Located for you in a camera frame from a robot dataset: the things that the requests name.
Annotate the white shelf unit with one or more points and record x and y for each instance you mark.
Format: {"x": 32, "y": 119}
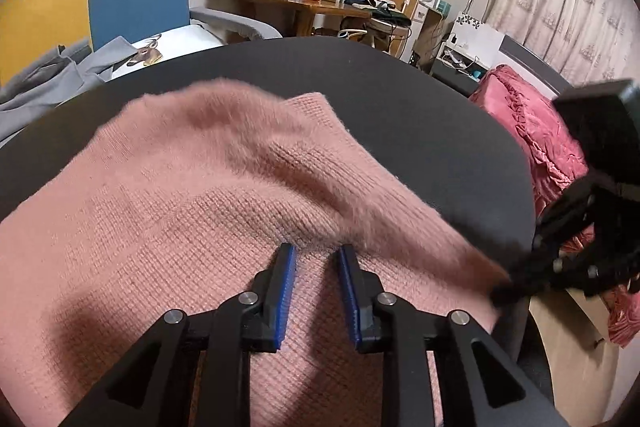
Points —
{"x": 480, "y": 39}

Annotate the pink knit sweater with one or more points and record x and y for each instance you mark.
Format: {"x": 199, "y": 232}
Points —
{"x": 200, "y": 187}

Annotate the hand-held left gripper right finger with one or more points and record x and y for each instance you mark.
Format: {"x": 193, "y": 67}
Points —
{"x": 348, "y": 297}

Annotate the grey-blue garment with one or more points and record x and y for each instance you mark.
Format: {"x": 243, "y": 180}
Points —
{"x": 45, "y": 87}

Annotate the light wooden board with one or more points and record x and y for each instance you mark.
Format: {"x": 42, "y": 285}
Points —
{"x": 570, "y": 357}

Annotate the pink ruffled blanket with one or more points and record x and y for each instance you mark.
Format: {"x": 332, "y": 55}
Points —
{"x": 530, "y": 122}

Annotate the dark grey low cabinet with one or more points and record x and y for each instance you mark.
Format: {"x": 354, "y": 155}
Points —
{"x": 452, "y": 79}

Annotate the grey bed headboard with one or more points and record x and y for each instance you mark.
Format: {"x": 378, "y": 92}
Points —
{"x": 530, "y": 57}

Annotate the wooden desk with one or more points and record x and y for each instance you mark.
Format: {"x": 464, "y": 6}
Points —
{"x": 305, "y": 9}

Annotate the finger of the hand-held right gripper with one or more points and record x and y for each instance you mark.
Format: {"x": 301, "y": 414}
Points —
{"x": 530, "y": 282}
{"x": 560, "y": 222}

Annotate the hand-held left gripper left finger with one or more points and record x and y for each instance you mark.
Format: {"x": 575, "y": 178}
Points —
{"x": 286, "y": 297}

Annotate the white deer print cushion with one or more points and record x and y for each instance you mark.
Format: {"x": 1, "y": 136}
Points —
{"x": 185, "y": 39}

